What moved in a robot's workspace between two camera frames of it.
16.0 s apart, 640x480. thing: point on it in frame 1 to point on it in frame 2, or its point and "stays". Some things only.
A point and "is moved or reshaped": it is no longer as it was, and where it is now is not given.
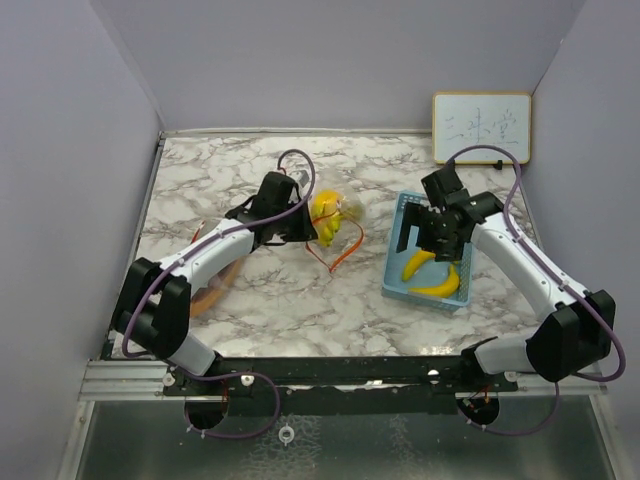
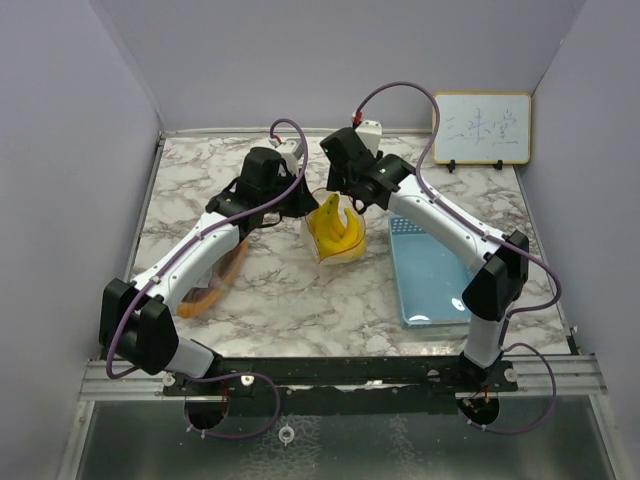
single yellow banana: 420,257 to 327,247
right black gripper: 417,214 to 335,182
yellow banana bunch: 326,214 is moved or reshaped
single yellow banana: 445,289 to 359,232
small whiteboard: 465,119 stays
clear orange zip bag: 337,218 stays
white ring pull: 291,434 stays
